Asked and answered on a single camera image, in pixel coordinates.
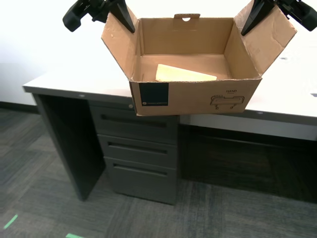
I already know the dark desk back panel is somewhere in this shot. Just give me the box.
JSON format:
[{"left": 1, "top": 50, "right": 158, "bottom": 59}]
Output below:
[{"left": 179, "top": 125, "right": 317, "bottom": 204}]

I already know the light wooden block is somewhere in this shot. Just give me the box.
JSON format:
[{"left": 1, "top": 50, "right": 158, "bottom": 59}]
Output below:
[{"left": 155, "top": 63, "right": 218, "bottom": 82}]

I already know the brown cardboard box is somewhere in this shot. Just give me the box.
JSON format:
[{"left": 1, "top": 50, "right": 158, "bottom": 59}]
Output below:
[{"left": 101, "top": 2, "right": 298, "bottom": 117}]

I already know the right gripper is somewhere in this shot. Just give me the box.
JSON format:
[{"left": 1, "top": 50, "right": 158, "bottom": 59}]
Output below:
[{"left": 240, "top": 0, "right": 317, "bottom": 36}]

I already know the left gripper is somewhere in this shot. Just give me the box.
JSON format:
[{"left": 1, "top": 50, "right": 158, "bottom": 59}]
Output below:
[{"left": 62, "top": 0, "right": 136, "bottom": 34}]

